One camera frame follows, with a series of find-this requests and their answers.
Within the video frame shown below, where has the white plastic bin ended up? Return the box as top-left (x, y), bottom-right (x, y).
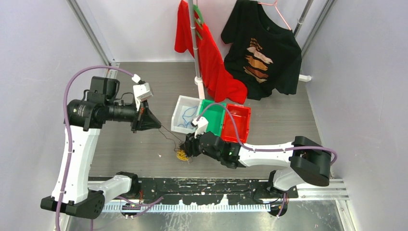
top-left (170, 95), bottom-right (202, 134)

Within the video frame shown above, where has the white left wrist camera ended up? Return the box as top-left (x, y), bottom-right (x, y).
top-left (133, 83), bottom-right (153, 111)

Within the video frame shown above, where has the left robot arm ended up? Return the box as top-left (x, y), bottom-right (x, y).
top-left (40, 76), bottom-right (161, 219)

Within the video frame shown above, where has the green clothes hanger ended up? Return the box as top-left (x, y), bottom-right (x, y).
top-left (192, 4), bottom-right (204, 40)

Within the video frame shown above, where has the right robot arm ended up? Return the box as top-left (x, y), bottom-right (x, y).
top-left (180, 132), bottom-right (336, 198)

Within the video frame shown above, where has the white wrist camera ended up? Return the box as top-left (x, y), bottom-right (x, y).
top-left (191, 116), bottom-right (208, 138)
top-left (133, 83), bottom-right (153, 111)

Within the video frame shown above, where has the green plastic bin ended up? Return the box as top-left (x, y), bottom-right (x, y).
top-left (203, 104), bottom-right (225, 136)

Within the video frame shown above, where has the blue cable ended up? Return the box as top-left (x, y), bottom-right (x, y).
top-left (177, 105), bottom-right (199, 129)

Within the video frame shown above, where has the brown cable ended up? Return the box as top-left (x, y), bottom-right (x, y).
top-left (158, 125), bottom-right (186, 153)

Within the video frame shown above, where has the black printed t-shirt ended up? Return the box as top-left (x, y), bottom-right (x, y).
top-left (220, 0), bottom-right (302, 100)

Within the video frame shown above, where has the multicolour cable bundle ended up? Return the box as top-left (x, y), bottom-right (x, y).
top-left (176, 149), bottom-right (191, 163)

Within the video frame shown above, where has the red plastic bin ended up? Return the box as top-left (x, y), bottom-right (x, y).
top-left (221, 103), bottom-right (251, 143)

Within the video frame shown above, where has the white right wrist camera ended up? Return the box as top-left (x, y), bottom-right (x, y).
top-left (191, 116), bottom-right (208, 138)

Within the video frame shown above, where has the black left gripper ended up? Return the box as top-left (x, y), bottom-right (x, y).
top-left (104, 96), bottom-right (161, 133)

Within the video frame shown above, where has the red t-shirt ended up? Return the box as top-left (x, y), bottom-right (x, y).
top-left (175, 0), bottom-right (247, 104)

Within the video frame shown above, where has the metal clothes stand pole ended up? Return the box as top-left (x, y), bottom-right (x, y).
top-left (187, 0), bottom-right (205, 99)

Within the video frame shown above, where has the pink clothes hanger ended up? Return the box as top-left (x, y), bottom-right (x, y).
top-left (258, 0), bottom-right (292, 31)

